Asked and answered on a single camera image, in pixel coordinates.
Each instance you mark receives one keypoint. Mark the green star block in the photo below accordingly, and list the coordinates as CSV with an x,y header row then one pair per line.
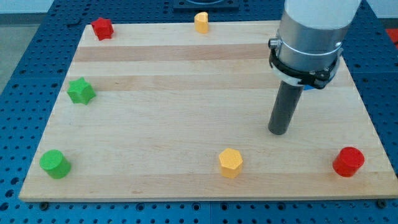
x,y
80,91

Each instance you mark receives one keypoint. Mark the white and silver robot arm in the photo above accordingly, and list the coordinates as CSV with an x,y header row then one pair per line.
x,y
308,44

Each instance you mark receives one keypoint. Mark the red cylinder block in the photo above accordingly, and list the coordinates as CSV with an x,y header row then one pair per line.
x,y
348,161

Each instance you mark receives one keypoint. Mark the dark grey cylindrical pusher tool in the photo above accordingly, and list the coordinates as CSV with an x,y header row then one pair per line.
x,y
284,107

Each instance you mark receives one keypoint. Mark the red star block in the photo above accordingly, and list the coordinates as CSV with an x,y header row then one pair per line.
x,y
103,28

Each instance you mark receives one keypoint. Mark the yellow hexagon block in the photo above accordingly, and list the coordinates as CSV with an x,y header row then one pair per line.
x,y
231,163

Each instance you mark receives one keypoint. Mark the yellow half-cylinder block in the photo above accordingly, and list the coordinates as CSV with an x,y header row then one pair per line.
x,y
201,22

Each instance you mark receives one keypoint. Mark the wooden board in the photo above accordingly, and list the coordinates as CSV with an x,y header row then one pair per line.
x,y
169,100

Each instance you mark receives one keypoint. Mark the green cylinder block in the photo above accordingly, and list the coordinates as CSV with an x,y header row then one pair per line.
x,y
55,164

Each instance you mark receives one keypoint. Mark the blue block behind arm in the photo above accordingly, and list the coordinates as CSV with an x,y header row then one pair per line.
x,y
308,87

